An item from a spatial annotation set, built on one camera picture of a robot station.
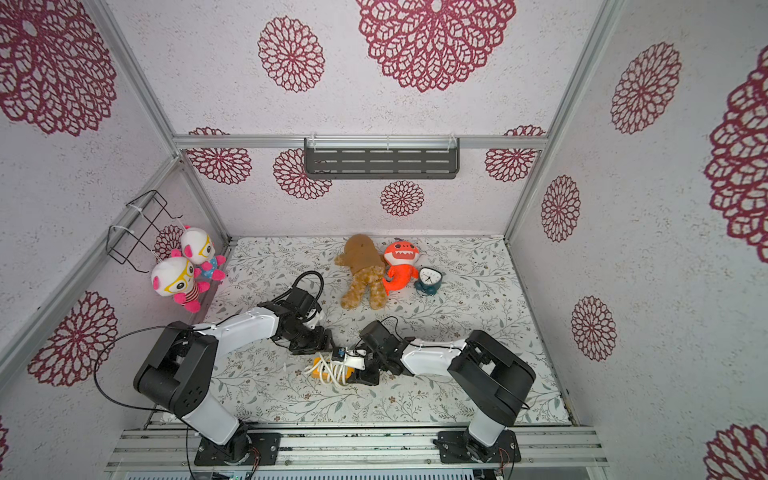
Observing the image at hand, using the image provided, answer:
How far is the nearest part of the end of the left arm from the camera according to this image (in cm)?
79

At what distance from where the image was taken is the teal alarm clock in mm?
1045

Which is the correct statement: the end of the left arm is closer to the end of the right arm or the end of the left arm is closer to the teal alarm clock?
the end of the right arm

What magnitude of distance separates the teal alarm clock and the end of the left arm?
384 mm
